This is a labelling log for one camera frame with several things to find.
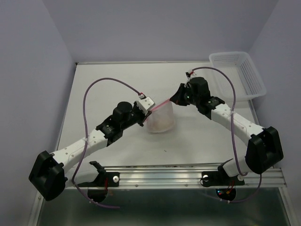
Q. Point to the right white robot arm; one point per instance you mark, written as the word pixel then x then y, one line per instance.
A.
pixel 263 146

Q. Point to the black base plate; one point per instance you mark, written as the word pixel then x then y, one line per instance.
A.
pixel 219 178
pixel 98 180

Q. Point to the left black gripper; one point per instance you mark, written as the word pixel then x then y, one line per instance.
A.
pixel 143 116

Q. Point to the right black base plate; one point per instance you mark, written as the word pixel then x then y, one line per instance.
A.
pixel 219 178

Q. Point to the white plastic basket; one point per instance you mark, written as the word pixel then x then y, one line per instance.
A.
pixel 240 69

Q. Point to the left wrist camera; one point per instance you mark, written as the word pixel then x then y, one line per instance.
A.
pixel 145 104

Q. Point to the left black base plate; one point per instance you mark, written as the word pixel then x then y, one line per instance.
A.
pixel 98 180

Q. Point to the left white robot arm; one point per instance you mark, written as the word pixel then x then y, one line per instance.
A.
pixel 49 172

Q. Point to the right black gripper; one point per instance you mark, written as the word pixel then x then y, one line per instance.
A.
pixel 177 98

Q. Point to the white mesh laundry bag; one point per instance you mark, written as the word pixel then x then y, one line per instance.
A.
pixel 162 118

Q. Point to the aluminium mounting rail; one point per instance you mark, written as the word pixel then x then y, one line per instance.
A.
pixel 172 177

